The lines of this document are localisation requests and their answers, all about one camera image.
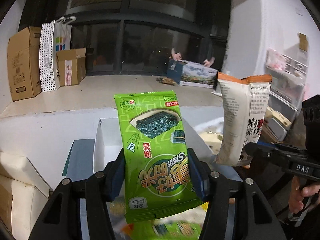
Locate white orange snack bag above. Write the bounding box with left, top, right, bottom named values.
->
left=215, top=72, right=272, bottom=166

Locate white storage box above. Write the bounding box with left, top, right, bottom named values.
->
left=93, top=118, right=214, bottom=173

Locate green seaweed snack packet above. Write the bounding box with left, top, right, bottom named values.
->
left=114, top=90, right=202, bottom=223

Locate person's right hand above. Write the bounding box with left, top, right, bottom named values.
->
left=288, top=176, right=320, bottom=213

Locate white foam block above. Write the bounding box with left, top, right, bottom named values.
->
left=1, top=152, right=50, bottom=239

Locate clear drawer organizer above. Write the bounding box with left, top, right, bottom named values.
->
left=265, top=49, right=308, bottom=122

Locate printed landscape gift box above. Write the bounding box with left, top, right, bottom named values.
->
left=167, top=59, right=218, bottom=88

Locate small open cardboard box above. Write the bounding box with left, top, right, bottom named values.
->
left=56, top=48, right=86, bottom=86

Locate large tall cardboard box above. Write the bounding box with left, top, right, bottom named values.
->
left=7, top=27, right=41, bottom=101

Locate white dotted paper bag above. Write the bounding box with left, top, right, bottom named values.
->
left=39, top=16, right=76, bottom=92

